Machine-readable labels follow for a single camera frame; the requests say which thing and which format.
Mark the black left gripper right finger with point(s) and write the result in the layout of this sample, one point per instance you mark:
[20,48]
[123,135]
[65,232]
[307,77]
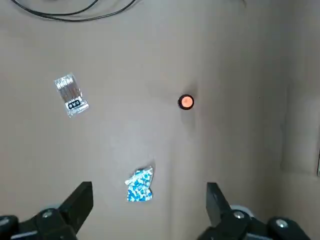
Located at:
[225,225]

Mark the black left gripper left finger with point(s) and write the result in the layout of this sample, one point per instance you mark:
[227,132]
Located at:
[57,222]

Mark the clear packet with black label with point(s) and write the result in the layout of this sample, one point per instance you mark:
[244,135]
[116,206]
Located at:
[71,95]

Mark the brown bottle with orange cap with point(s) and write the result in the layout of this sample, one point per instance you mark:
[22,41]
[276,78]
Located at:
[186,102]

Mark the blue and white pill packet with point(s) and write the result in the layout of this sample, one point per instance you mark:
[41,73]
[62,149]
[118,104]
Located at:
[139,185]

